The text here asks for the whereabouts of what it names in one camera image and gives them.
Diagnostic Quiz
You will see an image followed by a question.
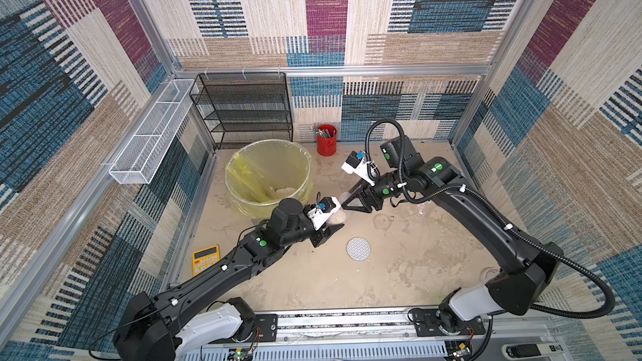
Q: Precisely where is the clear medium jar lid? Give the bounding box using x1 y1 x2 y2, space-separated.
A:
373 214 393 232

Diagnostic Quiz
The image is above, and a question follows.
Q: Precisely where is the patterned white jar lid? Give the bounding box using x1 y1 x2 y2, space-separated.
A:
346 237 371 262

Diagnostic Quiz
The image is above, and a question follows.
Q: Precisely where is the grey bin with yellow bag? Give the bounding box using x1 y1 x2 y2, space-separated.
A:
224 140 316 220

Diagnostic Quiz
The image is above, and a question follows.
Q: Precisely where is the small plastic jar with rice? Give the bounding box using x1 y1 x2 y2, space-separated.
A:
326 197 349 226

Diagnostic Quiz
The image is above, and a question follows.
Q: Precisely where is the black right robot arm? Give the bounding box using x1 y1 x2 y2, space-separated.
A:
342 120 615 334

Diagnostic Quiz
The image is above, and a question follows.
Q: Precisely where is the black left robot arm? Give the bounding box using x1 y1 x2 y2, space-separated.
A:
112 197 342 360

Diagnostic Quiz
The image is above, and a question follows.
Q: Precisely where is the red cup with utensils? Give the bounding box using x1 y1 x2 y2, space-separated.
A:
315 125 337 156

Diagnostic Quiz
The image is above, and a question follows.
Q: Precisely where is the yellow calculator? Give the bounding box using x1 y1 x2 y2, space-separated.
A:
192 245 220 277

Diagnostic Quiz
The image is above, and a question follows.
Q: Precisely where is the roll of tape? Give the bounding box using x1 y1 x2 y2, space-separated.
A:
480 267 502 284

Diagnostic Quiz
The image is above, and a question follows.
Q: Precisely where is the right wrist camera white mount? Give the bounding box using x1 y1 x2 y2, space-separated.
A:
341 151 377 187

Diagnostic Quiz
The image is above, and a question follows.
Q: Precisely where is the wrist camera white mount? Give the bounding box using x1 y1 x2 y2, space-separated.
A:
341 151 377 187
307 197 342 231

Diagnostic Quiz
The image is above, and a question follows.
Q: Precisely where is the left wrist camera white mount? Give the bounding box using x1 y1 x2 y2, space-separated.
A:
307 197 342 231

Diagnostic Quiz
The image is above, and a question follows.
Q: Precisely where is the black wire shelf rack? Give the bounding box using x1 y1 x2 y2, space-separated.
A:
191 72 294 150

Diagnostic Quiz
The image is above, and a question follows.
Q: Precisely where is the white mesh wall basket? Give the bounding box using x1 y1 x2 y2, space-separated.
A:
109 80 194 185

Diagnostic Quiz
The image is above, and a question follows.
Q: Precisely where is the aluminium mounting rail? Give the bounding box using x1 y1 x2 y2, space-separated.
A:
172 306 572 360

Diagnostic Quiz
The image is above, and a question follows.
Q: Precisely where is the black device on rail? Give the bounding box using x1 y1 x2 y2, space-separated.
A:
502 343 565 360

